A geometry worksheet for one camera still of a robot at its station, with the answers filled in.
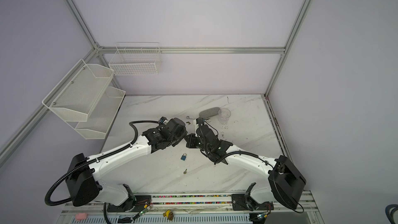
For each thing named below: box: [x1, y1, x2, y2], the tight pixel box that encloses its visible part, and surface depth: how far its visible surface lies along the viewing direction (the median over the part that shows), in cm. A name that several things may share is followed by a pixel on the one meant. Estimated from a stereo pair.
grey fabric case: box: [199, 106, 221, 119], surface depth 109 cm
